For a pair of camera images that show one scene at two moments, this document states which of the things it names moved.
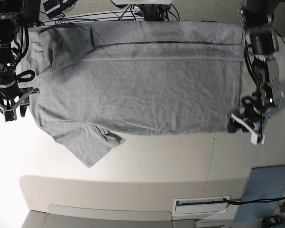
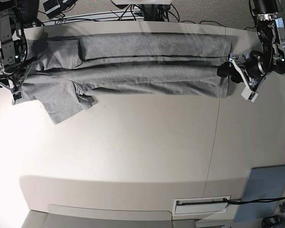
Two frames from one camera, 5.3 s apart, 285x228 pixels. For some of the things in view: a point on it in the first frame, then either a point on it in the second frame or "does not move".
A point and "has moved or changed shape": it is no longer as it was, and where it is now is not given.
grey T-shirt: (94, 82) has moved or changed shape
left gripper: (11, 104) to (15, 79)
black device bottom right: (276, 221) does not move
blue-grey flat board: (263, 183) does not move
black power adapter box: (52, 8) does not move
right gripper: (257, 116) to (252, 68)
